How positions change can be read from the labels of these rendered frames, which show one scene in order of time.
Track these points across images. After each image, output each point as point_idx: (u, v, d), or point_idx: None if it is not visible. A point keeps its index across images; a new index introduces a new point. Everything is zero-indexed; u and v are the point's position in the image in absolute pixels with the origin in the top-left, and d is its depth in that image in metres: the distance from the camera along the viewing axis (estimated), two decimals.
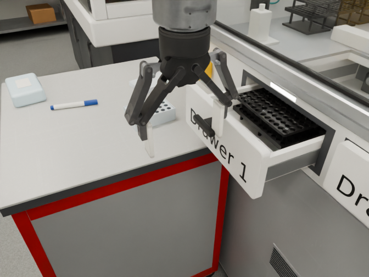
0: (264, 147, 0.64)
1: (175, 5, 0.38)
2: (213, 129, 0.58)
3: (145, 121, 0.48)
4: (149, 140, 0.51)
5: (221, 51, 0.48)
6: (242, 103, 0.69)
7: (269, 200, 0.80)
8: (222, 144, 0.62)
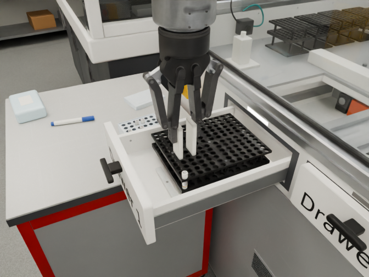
0: (171, 188, 0.66)
1: (175, 5, 0.38)
2: (112, 176, 0.60)
3: (176, 125, 0.52)
4: (179, 143, 0.54)
5: (219, 62, 0.49)
6: (156, 143, 0.71)
7: (250, 210, 0.88)
8: (126, 188, 0.64)
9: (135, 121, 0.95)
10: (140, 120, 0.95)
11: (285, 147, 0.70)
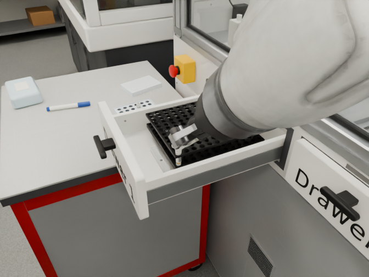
0: (165, 166, 0.66)
1: (243, 132, 0.32)
2: (105, 151, 0.60)
3: (187, 143, 0.51)
4: (183, 148, 0.55)
5: None
6: (150, 122, 0.71)
7: (246, 193, 0.88)
8: (119, 165, 0.63)
9: None
10: (136, 105, 0.95)
11: None
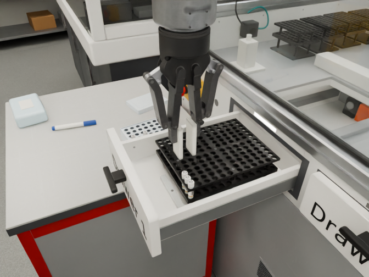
0: (177, 197, 0.64)
1: (175, 5, 0.38)
2: (116, 186, 0.58)
3: (176, 125, 0.52)
4: (179, 143, 0.54)
5: (219, 62, 0.49)
6: (161, 150, 0.69)
7: (256, 217, 0.86)
8: (130, 197, 0.62)
9: (185, 180, 0.60)
10: (183, 176, 0.61)
11: (293, 154, 0.68)
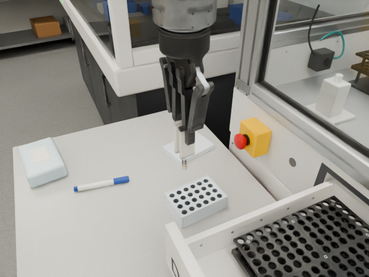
0: None
1: None
2: None
3: (174, 116, 0.54)
4: (174, 136, 0.56)
5: (202, 85, 0.43)
6: (246, 259, 0.47)
7: None
8: None
9: None
10: None
11: None
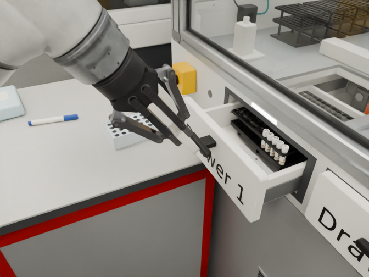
0: (263, 165, 0.62)
1: (77, 68, 0.37)
2: (209, 149, 0.56)
3: (169, 133, 0.52)
4: (184, 144, 0.54)
5: (169, 68, 0.46)
6: (240, 119, 0.67)
7: (254, 222, 0.77)
8: (218, 164, 0.60)
9: (278, 145, 0.58)
10: (274, 142, 0.59)
11: None
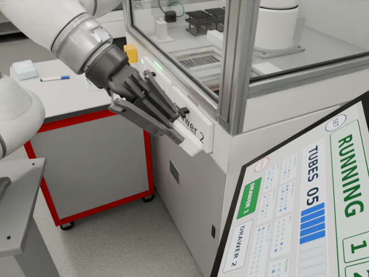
0: None
1: (80, 34, 0.47)
2: None
3: (168, 122, 0.53)
4: (186, 135, 0.54)
5: (145, 71, 0.57)
6: None
7: None
8: None
9: None
10: None
11: None
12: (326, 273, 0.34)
